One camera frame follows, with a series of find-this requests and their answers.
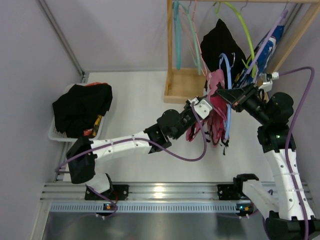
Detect mint green hanger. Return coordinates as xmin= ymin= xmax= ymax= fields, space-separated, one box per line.
xmin=178 ymin=2 xmax=202 ymax=76

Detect slotted cable duct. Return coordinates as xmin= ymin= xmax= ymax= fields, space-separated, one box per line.
xmin=49 ymin=201 xmax=253 ymax=213

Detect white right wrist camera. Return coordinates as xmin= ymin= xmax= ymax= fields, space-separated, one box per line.
xmin=259 ymin=71 xmax=280 ymax=92

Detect blue white red trousers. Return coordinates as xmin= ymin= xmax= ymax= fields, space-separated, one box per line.
xmin=232 ymin=25 xmax=285 ymax=89

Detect light blue hanger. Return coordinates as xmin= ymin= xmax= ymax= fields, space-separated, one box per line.
xmin=218 ymin=52 xmax=237 ymax=140

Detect wooden clothes rack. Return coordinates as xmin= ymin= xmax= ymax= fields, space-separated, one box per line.
xmin=164 ymin=0 xmax=320 ymax=104

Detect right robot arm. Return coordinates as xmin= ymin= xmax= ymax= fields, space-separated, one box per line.
xmin=231 ymin=84 xmax=320 ymax=240

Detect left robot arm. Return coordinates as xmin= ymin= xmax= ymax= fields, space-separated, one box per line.
xmin=66 ymin=90 xmax=232 ymax=194

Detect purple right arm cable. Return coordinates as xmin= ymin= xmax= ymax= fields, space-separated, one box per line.
xmin=259 ymin=66 xmax=315 ymax=240

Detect lime green hanger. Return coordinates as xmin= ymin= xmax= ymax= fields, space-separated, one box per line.
xmin=213 ymin=1 xmax=257 ymax=77

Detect aluminium mounting rail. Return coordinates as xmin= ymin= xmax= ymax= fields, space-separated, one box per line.
xmin=39 ymin=181 xmax=313 ymax=202

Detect pink camouflage trousers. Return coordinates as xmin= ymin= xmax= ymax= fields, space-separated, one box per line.
xmin=201 ymin=69 xmax=229 ymax=148

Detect black clothes in basket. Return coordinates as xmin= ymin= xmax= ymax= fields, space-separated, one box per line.
xmin=52 ymin=82 xmax=113 ymax=139

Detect pink wire hanger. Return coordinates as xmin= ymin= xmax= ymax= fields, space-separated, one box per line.
xmin=179 ymin=1 xmax=208 ymax=77

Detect black trousers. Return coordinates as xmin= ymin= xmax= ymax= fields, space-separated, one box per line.
xmin=200 ymin=19 xmax=246 ymax=80

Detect white perforated basket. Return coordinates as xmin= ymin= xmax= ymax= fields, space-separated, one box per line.
xmin=47 ymin=83 xmax=111 ymax=144

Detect lilac hanger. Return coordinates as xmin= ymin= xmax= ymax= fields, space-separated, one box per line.
xmin=246 ymin=9 xmax=288 ymax=74

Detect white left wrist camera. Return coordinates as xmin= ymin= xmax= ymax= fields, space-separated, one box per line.
xmin=186 ymin=96 xmax=213 ymax=120

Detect teal wire hanger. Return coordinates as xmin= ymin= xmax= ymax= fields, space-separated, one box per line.
xmin=172 ymin=0 xmax=181 ymax=70

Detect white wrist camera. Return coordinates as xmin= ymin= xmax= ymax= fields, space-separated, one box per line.
xmin=259 ymin=71 xmax=280 ymax=92
xmin=186 ymin=96 xmax=213 ymax=120

